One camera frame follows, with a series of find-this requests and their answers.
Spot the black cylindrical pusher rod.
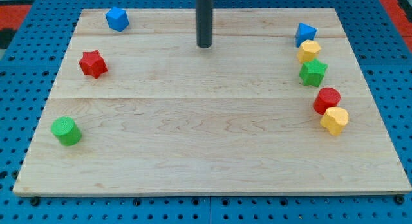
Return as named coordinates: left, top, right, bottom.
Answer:
left=196, top=0, right=213, bottom=48

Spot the blue cube block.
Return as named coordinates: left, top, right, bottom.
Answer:
left=105, top=7, right=129, bottom=32

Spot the blue triangle block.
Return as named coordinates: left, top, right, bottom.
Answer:
left=295, top=23, right=317, bottom=48

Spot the yellow hexagon block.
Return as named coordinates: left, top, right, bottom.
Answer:
left=297, top=40, right=321, bottom=63

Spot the wooden board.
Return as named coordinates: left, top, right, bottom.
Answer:
left=14, top=8, right=411, bottom=197

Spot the red star block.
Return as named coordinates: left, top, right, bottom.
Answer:
left=79, top=50, right=108, bottom=79

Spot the green star block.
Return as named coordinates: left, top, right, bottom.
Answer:
left=299, top=58, right=328, bottom=87

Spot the red cylinder block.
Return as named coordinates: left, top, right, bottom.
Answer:
left=313, top=88, right=341, bottom=115

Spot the yellow heart block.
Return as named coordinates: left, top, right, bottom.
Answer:
left=320, top=107, right=349, bottom=136

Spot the green cylinder block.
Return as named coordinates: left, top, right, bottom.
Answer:
left=51, top=116, right=82, bottom=146

